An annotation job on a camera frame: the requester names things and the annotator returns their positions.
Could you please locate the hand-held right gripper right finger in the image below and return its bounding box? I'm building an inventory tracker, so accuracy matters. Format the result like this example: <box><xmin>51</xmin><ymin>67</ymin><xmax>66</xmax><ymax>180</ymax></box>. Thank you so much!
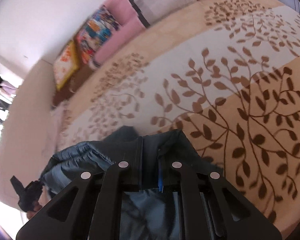
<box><xmin>157</xmin><ymin>152</ymin><xmax>282</xmax><ymax>240</ymax></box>

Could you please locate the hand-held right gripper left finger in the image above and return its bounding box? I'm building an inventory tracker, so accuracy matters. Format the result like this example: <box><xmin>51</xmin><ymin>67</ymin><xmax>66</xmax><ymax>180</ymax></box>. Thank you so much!
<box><xmin>16</xmin><ymin>137</ymin><xmax>143</xmax><ymax>240</ymax></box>

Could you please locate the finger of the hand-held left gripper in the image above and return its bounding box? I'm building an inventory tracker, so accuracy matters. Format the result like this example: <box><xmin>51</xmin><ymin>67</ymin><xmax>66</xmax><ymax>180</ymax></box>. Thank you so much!
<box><xmin>10</xmin><ymin>176</ymin><xmax>28</xmax><ymax>199</ymax></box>

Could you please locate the dark teal quilted jacket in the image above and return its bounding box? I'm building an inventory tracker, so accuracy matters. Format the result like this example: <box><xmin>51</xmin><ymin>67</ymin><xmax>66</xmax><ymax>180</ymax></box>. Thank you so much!
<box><xmin>40</xmin><ymin>126</ymin><xmax>225</xmax><ymax>240</ymax></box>

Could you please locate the person's left hand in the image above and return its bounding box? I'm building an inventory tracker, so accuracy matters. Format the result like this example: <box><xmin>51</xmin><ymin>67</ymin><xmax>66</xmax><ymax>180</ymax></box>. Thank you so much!
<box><xmin>26</xmin><ymin>204</ymin><xmax>43</xmax><ymax>219</ymax></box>

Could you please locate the cream bed board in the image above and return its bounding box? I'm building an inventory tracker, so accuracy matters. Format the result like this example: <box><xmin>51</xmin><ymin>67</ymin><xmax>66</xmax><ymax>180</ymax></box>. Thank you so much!
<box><xmin>0</xmin><ymin>59</ymin><xmax>57</xmax><ymax>207</ymax></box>

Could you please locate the white floral quilt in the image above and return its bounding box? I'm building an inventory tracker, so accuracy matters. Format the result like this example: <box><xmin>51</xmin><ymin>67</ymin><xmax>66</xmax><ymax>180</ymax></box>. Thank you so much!
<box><xmin>50</xmin><ymin>104</ymin><xmax>68</xmax><ymax>143</ymax></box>

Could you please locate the dark brown blanket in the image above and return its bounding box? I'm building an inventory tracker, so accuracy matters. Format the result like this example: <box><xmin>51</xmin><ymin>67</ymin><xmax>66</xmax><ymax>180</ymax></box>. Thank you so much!
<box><xmin>52</xmin><ymin>61</ymin><xmax>97</xmax><ymax>107</ymax></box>

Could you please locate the yellow flower cushion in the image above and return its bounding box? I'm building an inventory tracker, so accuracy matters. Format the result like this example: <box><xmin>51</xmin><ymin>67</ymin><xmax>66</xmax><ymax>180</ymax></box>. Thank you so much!
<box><xmin>53</xmin><ymin>41</ymin><xmax>80</xmax><ymax>91</ymax></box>

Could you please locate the leaf print bed sheet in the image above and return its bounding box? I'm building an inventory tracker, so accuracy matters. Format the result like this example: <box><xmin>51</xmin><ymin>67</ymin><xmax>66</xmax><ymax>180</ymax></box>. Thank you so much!
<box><xmin>52</xmin><ymin>0</ymin><xmax>300</xmax><ymax>240</ymax></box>

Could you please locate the comic print cushion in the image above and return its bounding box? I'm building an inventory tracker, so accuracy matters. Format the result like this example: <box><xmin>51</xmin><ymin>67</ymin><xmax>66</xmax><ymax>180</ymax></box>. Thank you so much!
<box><xmin>76</xmin><ymin>4</ymin><xmax>121</xmax><ymax>65</ymax></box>

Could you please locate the pink striped folded blanket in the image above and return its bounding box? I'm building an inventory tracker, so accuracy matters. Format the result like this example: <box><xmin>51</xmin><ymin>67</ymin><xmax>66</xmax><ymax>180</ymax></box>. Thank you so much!
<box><xmin>92</xmin><ymin>0</ymin><xmax>198</xmax><ymax>68</ymax></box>

